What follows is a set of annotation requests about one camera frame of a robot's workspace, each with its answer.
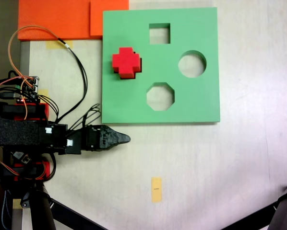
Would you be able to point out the orange foam block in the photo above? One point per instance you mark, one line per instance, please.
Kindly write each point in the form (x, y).
(57, 19)

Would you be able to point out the red printed base bracket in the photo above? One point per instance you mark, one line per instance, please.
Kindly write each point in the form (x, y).
(46, 167)
(46, 111)

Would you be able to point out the plain yellow tape piece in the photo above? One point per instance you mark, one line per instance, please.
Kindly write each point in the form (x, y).
(44, 93)
(53, 45)
(16, 203)

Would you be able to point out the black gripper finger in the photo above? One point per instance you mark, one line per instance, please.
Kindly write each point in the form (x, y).
(112, 139)

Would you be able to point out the black tripod leg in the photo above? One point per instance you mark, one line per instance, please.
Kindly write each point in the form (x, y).
(42, 215)

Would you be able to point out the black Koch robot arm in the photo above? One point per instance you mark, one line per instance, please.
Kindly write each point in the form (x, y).
(14, 131)

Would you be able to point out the red cross columnar block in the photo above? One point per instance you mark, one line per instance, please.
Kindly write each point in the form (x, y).
(125, 62)

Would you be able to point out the green shape sorter board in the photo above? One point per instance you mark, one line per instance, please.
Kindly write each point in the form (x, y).
(134, 107)

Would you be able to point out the yellow tape with black mark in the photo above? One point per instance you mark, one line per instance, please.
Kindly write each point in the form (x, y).
(156, 189)

